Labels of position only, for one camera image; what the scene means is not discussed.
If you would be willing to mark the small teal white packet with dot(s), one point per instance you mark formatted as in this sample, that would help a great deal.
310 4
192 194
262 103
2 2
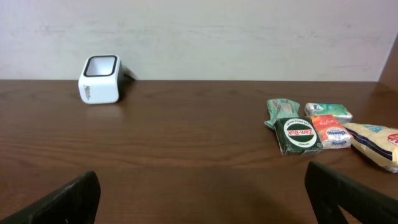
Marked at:
337 111

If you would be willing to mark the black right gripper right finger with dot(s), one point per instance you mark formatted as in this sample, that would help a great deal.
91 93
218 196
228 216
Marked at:
330 191

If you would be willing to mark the orange snack packet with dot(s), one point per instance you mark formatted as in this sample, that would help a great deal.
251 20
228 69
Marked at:
331 132

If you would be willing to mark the green snack packet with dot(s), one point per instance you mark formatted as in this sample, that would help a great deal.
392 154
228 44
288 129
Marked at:
281 108

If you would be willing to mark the white blue snack bag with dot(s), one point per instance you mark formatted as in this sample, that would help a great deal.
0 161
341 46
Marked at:
378 143

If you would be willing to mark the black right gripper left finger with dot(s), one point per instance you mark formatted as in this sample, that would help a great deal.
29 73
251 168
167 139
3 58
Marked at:
75 202

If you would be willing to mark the white barcode scanner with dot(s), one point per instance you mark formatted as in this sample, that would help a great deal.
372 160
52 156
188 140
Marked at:
103 79

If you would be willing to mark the round white red lid cup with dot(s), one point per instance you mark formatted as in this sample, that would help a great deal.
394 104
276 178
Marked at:
297 136

